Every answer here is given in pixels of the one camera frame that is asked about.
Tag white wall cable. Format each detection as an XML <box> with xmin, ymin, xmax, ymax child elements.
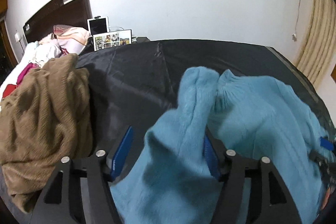
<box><xmin>291</xmin><ymin>0</ymin><xmax>303</xmax><ymax>42</ymax></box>

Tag brown knit sweater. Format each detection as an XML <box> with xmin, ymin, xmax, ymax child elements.
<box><xmin>1</xmin><ymin>53</ymin><xmax>93</xmax><ymax>213</ymax></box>

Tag photo frame collage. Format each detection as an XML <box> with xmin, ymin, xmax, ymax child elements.
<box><xmin>93</xmin><ymin>30</ymin><xmax>132</xmax><ymax>51</ymax></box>

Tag magenta fuzzy garment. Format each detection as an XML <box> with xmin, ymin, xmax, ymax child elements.
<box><xmin>16</xmin><ymin>63</ymin><xmax>39</xmax><ymax>85</ymax></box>

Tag dark wooden headboard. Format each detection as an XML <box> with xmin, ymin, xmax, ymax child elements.
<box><xmin>23</xmin><ymin>0</ymin><xmax>92</xmax><ymax>43</ymax></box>

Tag beige curtain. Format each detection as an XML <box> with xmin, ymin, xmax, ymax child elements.
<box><xmin>294</xmin><ymin>0</ymin><xmax>335</xmax><ymax>88</ymax></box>

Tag pink pillow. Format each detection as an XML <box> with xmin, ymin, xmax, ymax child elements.
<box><xmin>53</xmin><ymin>24</ymin><xmax>92</xmax><ymax>55</ymax></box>

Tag white tablet device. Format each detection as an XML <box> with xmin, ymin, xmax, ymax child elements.
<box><xmin>87</xmin><ymin>16</ymin><xmax>109</xmax><ymax>36</ymax></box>

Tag wooden wardrobe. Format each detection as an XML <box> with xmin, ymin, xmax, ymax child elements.
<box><xmin>0</xmin><ymin>0</ymin><xmax>18</xmax><ymax>67</ymax></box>

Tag blue fuzzy sweater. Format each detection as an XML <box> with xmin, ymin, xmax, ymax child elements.
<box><xmin>110</xmin><ymin>67</ymin><xmax>335</xmax><ymax>223</ymax></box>

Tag bedside table lamp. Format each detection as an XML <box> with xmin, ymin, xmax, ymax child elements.
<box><xmin>14</xmin><ymin>32</ymin><xmax>22</xmax><ymax>43</ymax></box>

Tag red folded garment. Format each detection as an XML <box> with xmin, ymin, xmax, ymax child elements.
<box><xmin>2</xmin><ymin>84</ymin><xmax>18</xmax><ymax>98</ymax></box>

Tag black satin table cover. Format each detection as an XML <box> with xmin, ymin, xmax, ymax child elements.
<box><xmin>0</xmin><ymin>39</ymin><xmax>336</xmax><ymax>224</ymax></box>

